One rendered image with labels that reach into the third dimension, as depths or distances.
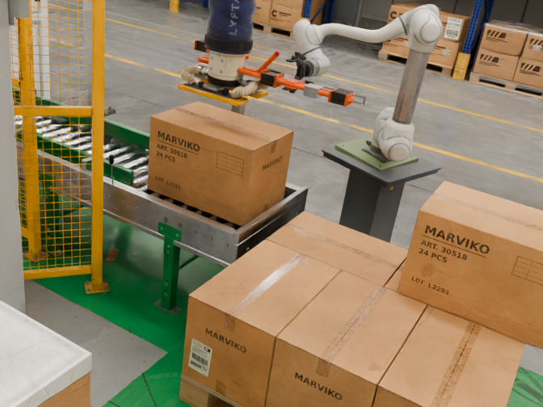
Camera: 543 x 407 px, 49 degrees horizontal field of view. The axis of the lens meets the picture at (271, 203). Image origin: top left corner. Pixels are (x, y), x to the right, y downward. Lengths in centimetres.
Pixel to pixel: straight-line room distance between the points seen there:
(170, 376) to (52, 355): 149
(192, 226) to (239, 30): 93
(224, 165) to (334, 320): 93
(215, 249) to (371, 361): 98
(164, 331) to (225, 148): 96
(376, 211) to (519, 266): 121
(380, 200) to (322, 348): 141
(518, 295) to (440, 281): 30
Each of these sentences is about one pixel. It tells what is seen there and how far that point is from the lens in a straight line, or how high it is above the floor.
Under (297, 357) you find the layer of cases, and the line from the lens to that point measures 225.
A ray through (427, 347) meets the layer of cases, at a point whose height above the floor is 54.
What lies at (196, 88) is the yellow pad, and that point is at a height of 114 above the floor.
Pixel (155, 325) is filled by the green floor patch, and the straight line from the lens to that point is 312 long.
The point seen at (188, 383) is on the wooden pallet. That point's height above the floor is 11.
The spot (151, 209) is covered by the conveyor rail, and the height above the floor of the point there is 55.
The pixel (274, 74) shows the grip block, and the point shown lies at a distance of 282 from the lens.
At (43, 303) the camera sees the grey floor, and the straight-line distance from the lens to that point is 330.
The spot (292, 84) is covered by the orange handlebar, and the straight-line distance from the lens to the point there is 275.
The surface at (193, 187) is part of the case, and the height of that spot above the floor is 66.
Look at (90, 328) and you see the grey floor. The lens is 312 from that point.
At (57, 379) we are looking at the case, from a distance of 136.
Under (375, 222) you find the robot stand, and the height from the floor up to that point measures 41.
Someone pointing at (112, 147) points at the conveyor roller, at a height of 54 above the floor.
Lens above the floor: 193
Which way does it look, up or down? 26 degrees down
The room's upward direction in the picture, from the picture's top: 8 degrees clockwise
